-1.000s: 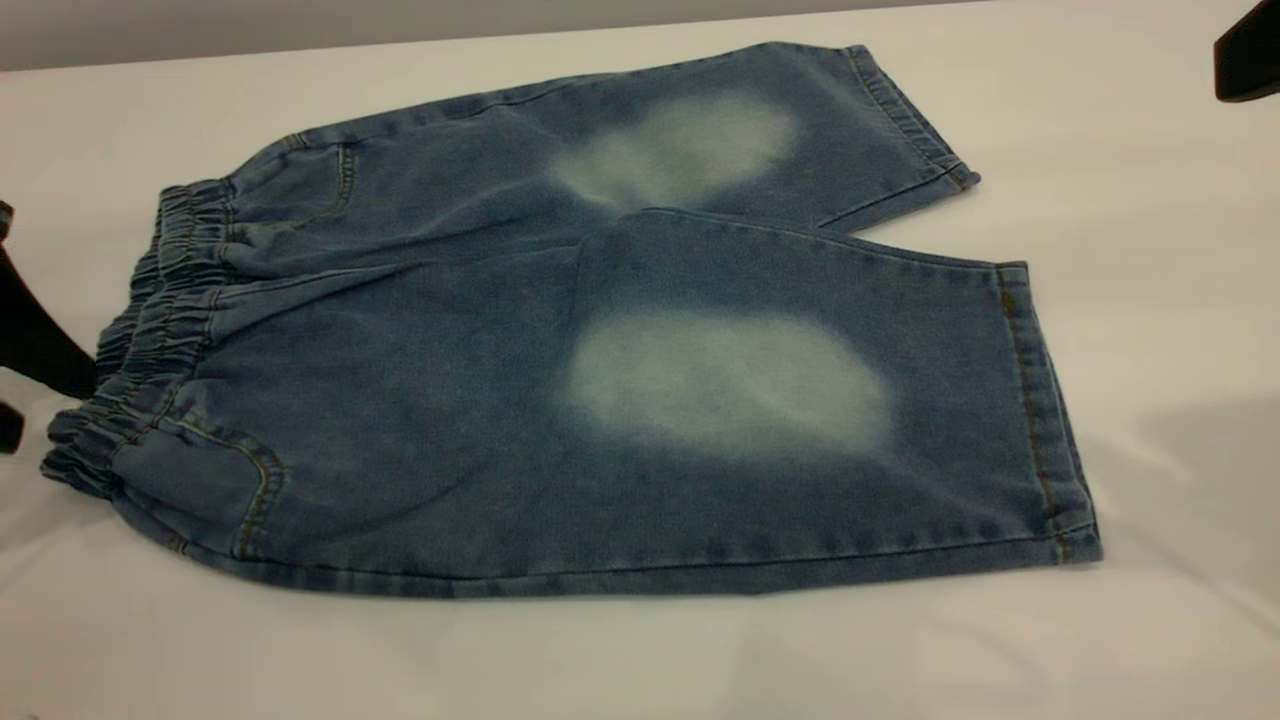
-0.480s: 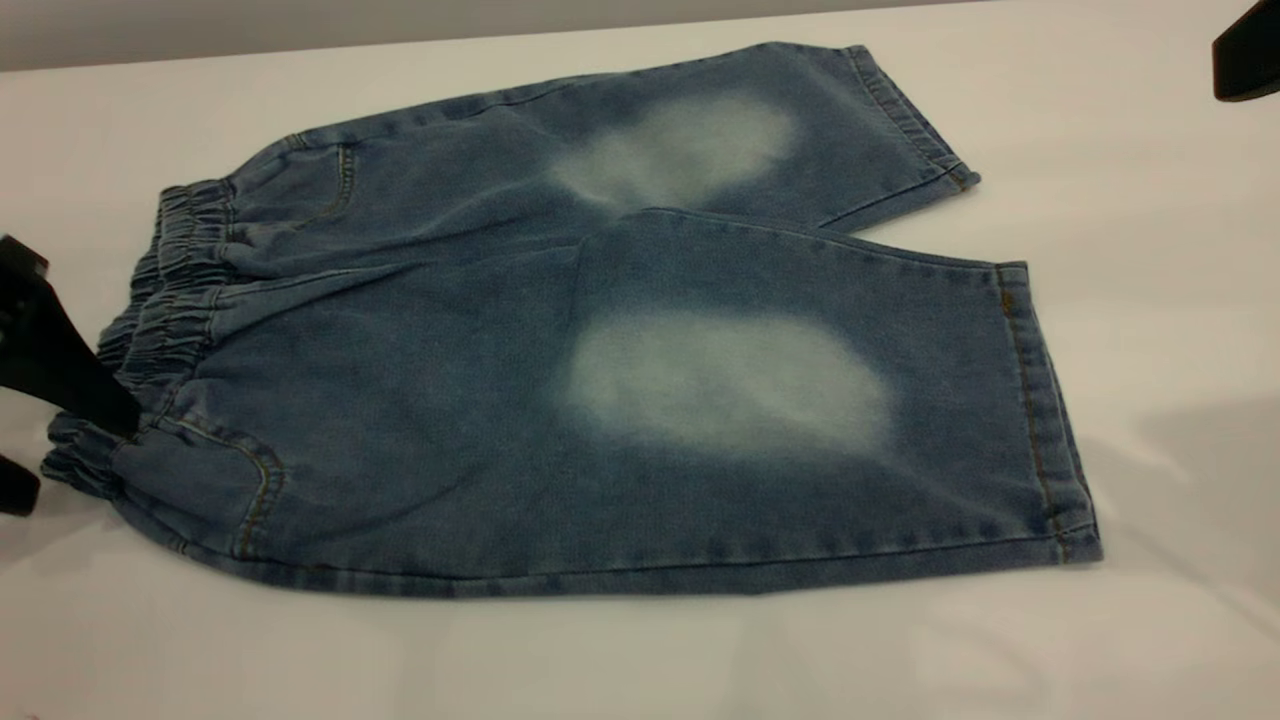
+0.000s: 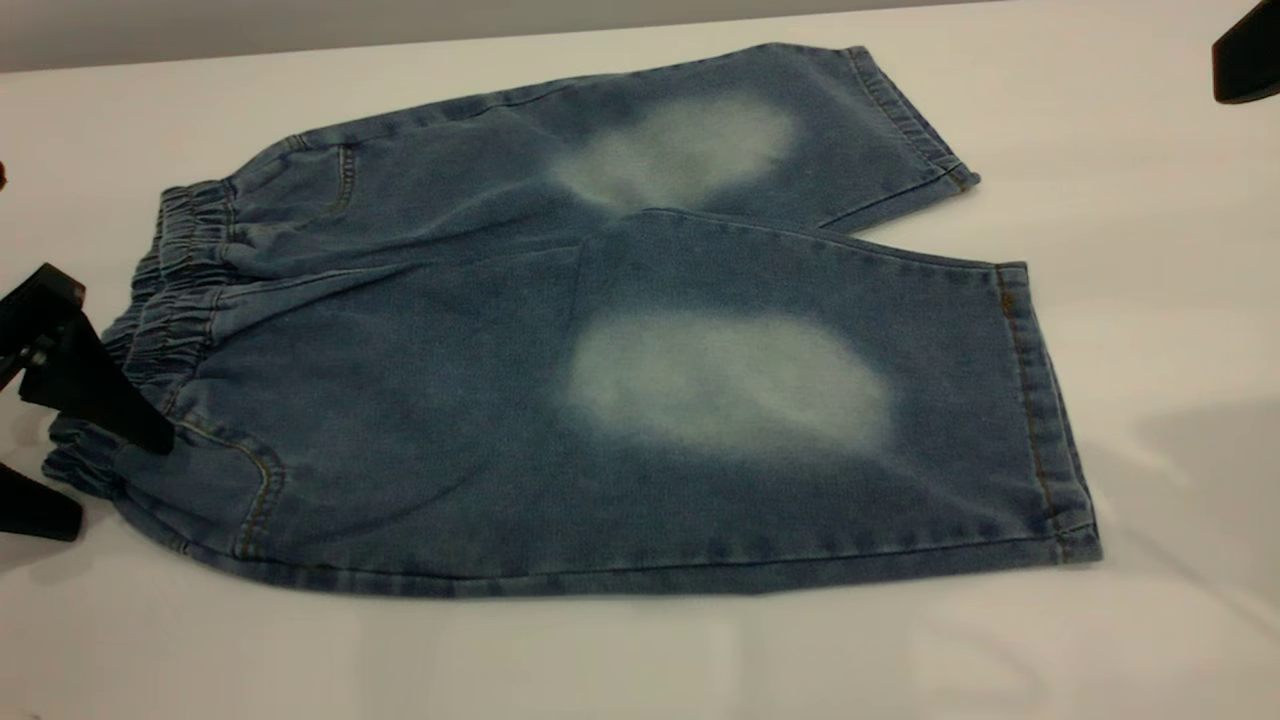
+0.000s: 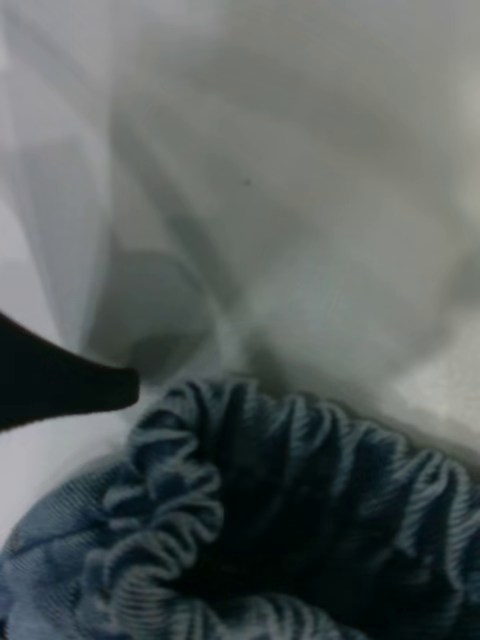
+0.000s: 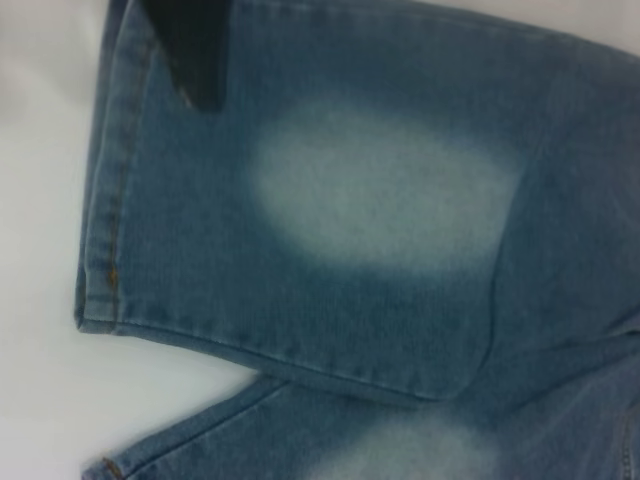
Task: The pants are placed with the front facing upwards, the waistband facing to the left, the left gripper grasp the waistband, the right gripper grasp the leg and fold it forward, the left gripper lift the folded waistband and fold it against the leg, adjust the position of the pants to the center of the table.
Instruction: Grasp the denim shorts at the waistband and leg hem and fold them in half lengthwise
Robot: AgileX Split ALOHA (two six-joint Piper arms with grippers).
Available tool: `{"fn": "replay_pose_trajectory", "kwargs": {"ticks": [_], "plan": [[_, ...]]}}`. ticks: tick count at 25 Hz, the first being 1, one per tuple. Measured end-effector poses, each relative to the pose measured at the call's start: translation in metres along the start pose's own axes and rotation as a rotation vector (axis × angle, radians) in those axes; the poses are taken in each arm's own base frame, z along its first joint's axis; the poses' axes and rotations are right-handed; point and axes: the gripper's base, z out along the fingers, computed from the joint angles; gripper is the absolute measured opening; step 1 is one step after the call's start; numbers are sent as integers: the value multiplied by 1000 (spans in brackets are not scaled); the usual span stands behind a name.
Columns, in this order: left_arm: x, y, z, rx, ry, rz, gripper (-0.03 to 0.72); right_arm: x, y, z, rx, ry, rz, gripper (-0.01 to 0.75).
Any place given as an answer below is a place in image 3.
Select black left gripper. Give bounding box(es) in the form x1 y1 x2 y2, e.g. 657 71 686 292
0 263 177 543

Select blue denim pants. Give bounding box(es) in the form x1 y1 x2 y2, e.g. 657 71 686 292
42 42 1104 601

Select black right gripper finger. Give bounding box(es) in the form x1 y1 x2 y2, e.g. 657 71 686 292
1212 0 1280 105

